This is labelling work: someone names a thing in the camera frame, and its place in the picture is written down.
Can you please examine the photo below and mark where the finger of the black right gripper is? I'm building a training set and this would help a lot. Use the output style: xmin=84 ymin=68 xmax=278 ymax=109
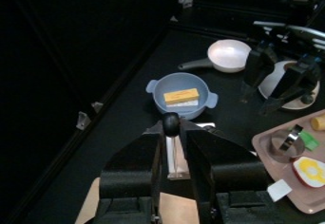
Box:
xmin=238 ymin=41 xmax=279 ymax=104
xmin=258 ymin=62 xmax=321 ymax=116

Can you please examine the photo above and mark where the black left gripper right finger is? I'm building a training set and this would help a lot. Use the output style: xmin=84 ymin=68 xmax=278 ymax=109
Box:
xmin=179 ymin=118 xmax=274 ymax=203

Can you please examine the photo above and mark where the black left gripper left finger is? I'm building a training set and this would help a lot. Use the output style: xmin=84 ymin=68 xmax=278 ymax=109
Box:
xmin=97 ymin=120 xmax=167 ymax=201

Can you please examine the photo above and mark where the rectangular serving tray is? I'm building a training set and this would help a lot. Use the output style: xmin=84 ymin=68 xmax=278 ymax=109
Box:
xmin=251 ymin=108 xmax=325 ymax=215

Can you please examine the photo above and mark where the yellow toy corn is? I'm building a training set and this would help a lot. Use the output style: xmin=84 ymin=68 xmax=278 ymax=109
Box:
xmin=310 ymin=113 xmax=325 ymax=132

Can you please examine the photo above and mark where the small white card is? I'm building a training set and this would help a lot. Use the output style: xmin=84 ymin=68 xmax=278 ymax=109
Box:
xmin=266 ymin=178 xmax=294 ymax=203

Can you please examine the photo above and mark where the shiny metal cup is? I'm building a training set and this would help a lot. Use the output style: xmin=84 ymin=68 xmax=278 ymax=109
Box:
xmin=267 ymin=123 xmax=307 ymax=164

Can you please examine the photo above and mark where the green toy bean pod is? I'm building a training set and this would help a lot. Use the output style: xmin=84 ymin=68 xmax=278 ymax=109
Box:
xmin=297 ymin=130 xmax=321 ymax=152

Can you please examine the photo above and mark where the blue toy pot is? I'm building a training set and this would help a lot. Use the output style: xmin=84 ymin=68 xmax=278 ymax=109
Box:
xmin=144 ymin=71 xmax=219 ymax=121

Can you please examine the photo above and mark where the yellow butter block toy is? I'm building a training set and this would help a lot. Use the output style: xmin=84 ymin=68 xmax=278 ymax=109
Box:
xmin=161 ymin=87 xmax=200 ymax=108

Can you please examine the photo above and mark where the toy fried egg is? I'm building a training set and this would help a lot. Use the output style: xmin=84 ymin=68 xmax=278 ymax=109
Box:
xmin=290 ymin=156 xmax=325 ymax=189

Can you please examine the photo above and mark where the white saucepan grey handle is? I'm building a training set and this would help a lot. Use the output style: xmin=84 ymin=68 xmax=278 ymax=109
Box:
xmin=176 ymin=38 xmax=252 ymax=74

